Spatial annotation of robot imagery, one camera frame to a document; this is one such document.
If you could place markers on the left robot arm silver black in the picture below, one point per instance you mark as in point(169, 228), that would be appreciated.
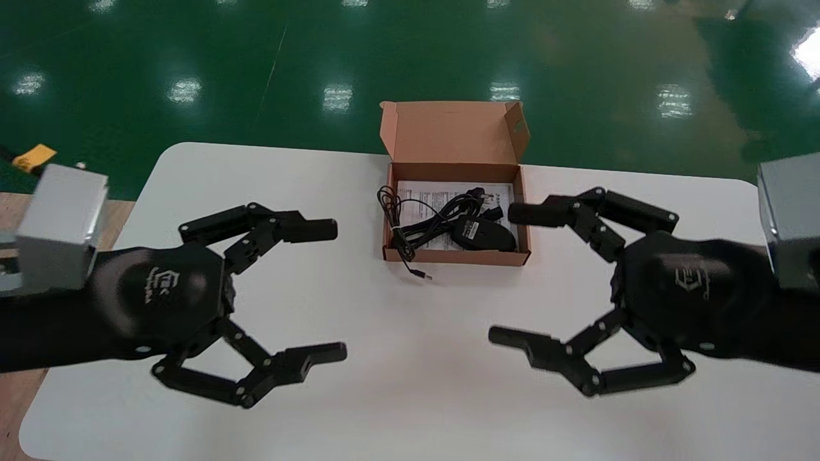
point(57, 224)

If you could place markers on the right robot arm silver black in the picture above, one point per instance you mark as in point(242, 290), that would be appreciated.
point(794, 218)

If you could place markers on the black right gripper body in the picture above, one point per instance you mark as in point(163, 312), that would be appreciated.
point(698, 294)

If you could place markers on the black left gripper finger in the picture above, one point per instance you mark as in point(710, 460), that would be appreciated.
point(291, 365)
point(311, 230)

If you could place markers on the wooden platform board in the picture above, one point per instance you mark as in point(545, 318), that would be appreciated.
point(118, 221)

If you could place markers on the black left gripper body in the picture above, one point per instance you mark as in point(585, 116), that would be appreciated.
point(160, 301)

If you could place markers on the white printed instruction sheet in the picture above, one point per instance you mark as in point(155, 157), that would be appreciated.
point(430, 192)

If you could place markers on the brown cardboard storage box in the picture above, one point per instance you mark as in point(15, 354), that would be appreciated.
point(448, 134)

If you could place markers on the yellow flat object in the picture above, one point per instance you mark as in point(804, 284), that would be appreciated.
point(35, 157)

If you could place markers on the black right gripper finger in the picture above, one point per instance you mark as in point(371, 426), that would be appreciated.
point(538, 212)
point(541, 352)

